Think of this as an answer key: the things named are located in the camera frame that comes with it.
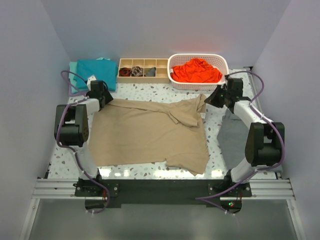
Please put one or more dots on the folded teal t shirt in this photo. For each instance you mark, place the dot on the folded teal t shirt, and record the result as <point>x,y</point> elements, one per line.
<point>103,69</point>

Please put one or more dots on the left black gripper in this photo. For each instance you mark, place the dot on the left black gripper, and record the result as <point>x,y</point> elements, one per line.
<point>108,98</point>

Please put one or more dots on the red black rolled socks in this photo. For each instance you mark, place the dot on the red black rolled socks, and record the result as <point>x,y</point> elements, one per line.
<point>125,72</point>

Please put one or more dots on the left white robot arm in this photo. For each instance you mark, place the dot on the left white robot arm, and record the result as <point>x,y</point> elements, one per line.
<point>71,127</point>

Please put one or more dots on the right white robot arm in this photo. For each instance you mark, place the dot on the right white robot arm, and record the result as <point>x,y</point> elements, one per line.
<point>265,144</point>

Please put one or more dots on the grey folded cloth piece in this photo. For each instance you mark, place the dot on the grey folded cloth piece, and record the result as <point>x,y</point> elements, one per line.
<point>150,72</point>

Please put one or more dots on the orange t shirt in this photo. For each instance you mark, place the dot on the orange t shirt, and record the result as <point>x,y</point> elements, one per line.
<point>196,70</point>

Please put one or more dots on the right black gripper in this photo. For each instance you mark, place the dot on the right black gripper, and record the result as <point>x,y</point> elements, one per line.
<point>212,99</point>

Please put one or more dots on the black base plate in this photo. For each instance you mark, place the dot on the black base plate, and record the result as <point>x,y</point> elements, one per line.
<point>113,193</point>

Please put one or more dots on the aluminium rail frame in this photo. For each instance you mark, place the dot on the aluminium rail frame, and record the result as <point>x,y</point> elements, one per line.
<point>56,214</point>

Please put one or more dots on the beige t shirt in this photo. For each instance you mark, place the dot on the beige t shirt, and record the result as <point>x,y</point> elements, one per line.
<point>128,132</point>

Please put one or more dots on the wooden compartment organizer tray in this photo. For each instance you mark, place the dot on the wooden compartment organizer tray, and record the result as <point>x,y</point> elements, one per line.
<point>160,64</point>

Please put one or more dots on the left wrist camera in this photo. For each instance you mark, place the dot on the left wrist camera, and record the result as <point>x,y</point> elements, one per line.
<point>90,79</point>

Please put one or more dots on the folded grey t shirt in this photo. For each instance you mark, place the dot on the folded grey t shirt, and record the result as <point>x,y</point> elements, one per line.
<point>232,138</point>

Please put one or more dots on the white plastic laundry basket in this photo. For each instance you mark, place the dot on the white plastic laundry basket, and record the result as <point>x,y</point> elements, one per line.
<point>217,61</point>

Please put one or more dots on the patterned rolled socks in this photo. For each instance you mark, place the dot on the patterned rolled socks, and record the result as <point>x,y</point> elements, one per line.
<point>137,71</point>

